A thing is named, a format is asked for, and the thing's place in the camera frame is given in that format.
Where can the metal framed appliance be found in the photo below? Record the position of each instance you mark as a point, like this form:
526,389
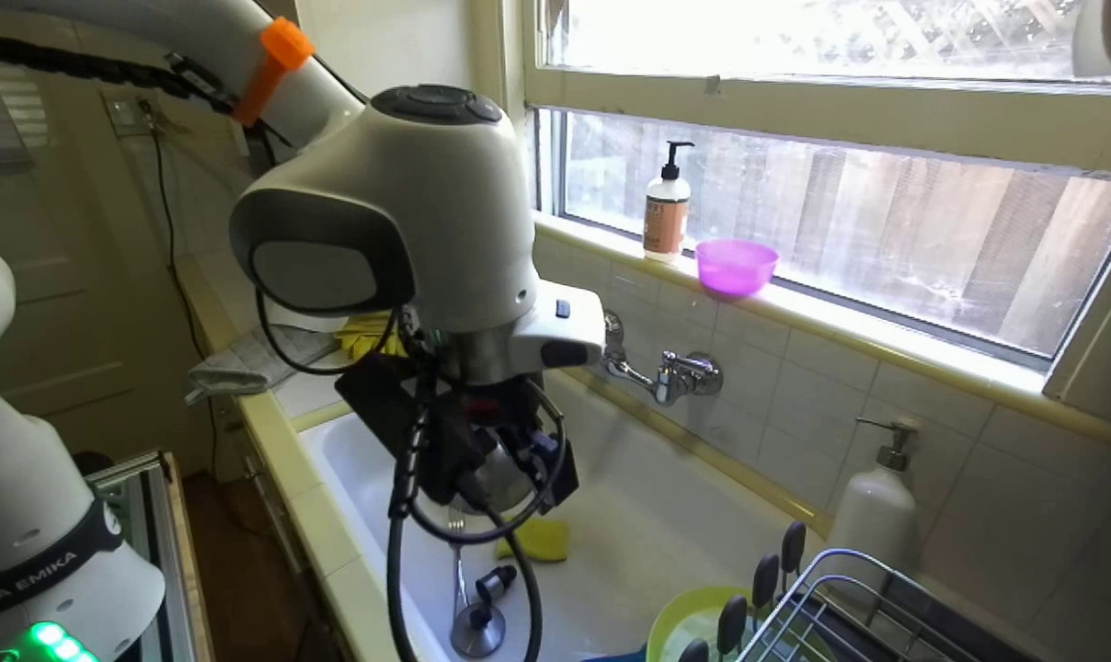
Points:
154,554

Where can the white soap dispenser bottle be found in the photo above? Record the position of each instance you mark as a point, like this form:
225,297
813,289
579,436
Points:
872,510

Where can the kitchen window frame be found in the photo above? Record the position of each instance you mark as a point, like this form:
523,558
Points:
851,113

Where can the yellow cloth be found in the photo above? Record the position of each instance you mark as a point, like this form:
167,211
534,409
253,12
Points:
363,336

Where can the chrome wall faucet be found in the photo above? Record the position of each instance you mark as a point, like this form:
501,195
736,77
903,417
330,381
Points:
676,371

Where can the yellow sponge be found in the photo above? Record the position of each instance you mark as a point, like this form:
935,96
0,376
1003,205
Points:
542,538

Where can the pink plastic bowl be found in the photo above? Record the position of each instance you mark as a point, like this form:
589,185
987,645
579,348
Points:
736,267

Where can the grey towel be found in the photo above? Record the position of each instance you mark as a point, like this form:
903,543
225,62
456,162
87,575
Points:
245,365

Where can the yellow green plastic plate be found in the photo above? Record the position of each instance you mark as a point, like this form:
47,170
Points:
689,619

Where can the white ceramic sink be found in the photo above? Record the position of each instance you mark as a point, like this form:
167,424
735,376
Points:
653,516

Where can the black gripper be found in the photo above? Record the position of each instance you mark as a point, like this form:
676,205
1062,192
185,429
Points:
505,424

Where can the steel fork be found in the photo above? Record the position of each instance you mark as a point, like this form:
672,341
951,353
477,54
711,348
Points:
460,575

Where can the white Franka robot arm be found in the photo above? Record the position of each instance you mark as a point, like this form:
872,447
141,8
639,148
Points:
385,207

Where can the brown pump soap bottle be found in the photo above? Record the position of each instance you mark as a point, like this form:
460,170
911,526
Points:
669,207

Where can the cream panelled door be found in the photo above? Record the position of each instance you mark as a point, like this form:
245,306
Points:
54,306

